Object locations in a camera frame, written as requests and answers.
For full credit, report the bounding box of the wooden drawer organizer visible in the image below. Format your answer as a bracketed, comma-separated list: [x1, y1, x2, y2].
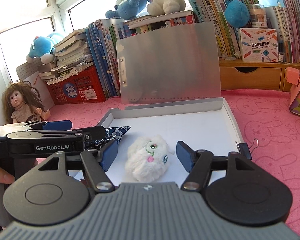
[219, 59, 300, 92]

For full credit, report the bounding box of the stack of books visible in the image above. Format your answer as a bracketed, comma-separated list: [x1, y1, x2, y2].
[39, 29, 94, 85]

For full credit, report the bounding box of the red plastic basket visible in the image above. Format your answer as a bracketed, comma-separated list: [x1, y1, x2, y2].
[47, 66, 107, 105]

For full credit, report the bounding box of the blue floral fabric pouch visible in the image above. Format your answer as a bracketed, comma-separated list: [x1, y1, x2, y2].
[85, 126, 131, 150]

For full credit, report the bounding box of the row of blue books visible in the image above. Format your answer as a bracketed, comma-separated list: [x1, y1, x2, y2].
[86, 18, 123, 97]

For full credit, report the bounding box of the white fluffy plush toy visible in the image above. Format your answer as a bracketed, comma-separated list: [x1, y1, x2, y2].
[125, 135, 174, 183]

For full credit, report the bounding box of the brown haired doll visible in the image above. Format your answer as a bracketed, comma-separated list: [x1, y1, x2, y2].
[2, 81, 51, 124]

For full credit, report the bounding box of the large blue plush toy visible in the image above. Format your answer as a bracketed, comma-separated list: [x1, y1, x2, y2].
[197, 0, 255, 29]

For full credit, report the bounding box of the blue bear plush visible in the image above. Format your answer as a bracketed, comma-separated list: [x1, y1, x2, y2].
[106, 0, 148, 20]

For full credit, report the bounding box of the blue doraemon plush toy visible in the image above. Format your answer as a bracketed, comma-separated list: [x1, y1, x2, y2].
[26, 33, 63, 64]

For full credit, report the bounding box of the white label printer box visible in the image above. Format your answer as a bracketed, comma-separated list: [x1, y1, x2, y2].
[238, 28, 279, 63]

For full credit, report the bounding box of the row of upright books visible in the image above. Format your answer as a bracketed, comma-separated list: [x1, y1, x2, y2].
[124, 0, 300, 64]

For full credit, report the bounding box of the black binder clip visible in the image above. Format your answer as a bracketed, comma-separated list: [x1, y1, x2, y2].
[236, 138, 259, 160]

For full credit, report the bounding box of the grey cardboard box with lid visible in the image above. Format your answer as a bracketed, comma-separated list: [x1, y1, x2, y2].
[100, 23, 243, 185]

